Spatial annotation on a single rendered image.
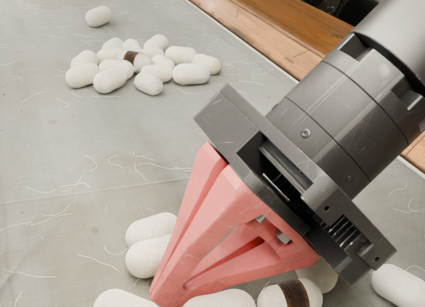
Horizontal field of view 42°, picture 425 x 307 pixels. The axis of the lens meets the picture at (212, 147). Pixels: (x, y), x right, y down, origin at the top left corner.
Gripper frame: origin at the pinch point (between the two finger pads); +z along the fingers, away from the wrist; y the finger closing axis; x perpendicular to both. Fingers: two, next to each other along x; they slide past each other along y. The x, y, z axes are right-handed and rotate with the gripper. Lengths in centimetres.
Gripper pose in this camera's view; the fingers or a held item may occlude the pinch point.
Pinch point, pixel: (170, 290)
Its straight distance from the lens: 28.2
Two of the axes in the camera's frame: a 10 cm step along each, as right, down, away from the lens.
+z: -7.1, 7.0, 0.7
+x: 6.0, 5.5, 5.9
